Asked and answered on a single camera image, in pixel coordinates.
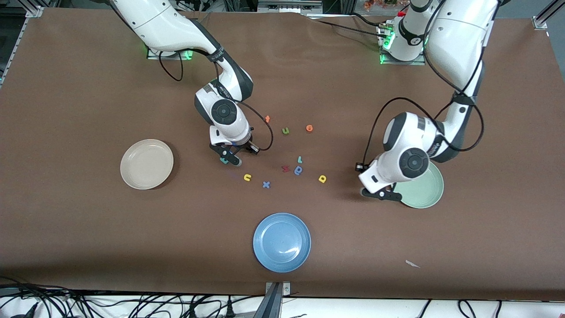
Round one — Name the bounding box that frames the pale green plate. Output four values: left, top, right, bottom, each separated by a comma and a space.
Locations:
393, 163, 444, 209

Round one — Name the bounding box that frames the beige brown plate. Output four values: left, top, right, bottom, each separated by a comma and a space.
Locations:
120, 139, 174, 190

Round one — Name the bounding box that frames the brown table cover sheet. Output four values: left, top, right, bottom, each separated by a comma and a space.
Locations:
0, 8, 565, 301

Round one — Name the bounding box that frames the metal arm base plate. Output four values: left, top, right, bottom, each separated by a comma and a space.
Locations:
380, 24, 426, 66
147, 44, 196, 60

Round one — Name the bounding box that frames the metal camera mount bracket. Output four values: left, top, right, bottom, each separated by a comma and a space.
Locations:
253, 281, 292, 318

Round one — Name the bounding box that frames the blue plate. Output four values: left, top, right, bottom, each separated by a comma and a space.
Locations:
253, 213, 312, 273

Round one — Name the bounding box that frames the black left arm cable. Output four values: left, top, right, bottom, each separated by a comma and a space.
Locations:
362, 0, 485, 168

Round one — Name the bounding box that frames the grey power strip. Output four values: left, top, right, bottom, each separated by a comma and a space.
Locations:
257, 0, 324, 14

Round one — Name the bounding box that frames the black table cable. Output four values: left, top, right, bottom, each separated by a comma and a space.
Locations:
314, 19, 385, 38
351, 12, 387, 28

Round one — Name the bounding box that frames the aluminium frame rail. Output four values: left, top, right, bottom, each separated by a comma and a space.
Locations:
0, 5, 45, 87

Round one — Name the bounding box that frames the aluminium frame profile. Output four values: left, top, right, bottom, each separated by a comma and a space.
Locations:
532, 0, 565, 30

